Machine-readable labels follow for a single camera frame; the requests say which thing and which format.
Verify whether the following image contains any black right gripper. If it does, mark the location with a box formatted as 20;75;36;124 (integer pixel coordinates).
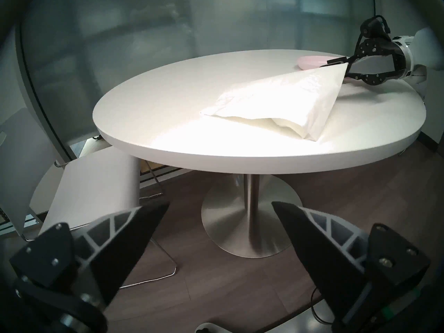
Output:
327;38;407;87

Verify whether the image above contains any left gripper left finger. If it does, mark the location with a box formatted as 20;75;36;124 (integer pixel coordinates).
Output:
10;201;170;307

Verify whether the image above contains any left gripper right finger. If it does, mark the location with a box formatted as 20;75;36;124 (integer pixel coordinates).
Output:
272;201;430;331

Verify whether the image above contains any pink round plate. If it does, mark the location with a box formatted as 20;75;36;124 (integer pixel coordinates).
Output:
297;55;347;71

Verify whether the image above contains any white cloth napkin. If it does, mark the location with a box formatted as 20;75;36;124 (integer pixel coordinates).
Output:
200;63;349;141

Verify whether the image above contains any white plastic chair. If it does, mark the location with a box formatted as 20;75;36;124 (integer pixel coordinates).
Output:
0;107;177;289

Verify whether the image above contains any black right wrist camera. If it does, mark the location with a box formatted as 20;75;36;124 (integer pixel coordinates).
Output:
360;17;385;41

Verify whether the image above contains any thin right camera cable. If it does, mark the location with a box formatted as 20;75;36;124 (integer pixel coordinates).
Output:
373;15;392;35

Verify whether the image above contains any black base cable loop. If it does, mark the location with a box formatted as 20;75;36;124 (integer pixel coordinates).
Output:
310;285;333;324

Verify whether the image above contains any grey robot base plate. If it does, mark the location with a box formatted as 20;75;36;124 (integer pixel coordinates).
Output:
195;301;330;333

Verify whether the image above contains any round white pedestal table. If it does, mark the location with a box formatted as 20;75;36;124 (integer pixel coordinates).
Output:
93;50;426;258

